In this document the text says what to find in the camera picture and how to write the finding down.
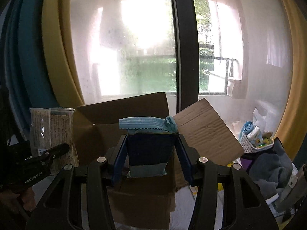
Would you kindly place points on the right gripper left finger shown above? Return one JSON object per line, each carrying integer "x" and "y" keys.
{"x": 79, "y": 196}

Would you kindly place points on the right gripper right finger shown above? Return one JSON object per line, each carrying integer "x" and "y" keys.
{"x": 243, "y": 206}

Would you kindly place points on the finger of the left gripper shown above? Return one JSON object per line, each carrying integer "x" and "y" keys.
{"x": 49, "y": 155}

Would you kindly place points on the clear cracker snack pack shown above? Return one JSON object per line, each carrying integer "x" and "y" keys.
{"x": 49, "y": 128}

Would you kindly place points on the light blue snack bag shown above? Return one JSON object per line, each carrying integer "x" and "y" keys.
{"x": 150, "y": 142}

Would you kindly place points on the person's left hand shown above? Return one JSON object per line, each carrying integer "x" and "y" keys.
{"x": 22, "y": 204}

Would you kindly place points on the dark cloth bag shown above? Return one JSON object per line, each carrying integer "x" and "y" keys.
{"x": 270, "y": 169}

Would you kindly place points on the white tablecloth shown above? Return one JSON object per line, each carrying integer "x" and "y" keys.
{"x": 187, "y": 210}

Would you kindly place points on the white storage basket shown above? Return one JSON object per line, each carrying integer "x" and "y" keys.
{"x": 252, "y": 140}

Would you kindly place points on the teal curtain left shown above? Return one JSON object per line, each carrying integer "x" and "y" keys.
{"x": 23, "y": 66}

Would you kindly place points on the brown cardboard box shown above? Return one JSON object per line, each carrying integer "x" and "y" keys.
{"x": 96, "y": 130}

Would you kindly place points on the yellow curtain left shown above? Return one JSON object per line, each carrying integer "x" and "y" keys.
{"x": 58, "y": 51}

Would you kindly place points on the dark window frame post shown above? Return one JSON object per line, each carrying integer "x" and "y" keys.
{"x": 187, "y": 53}

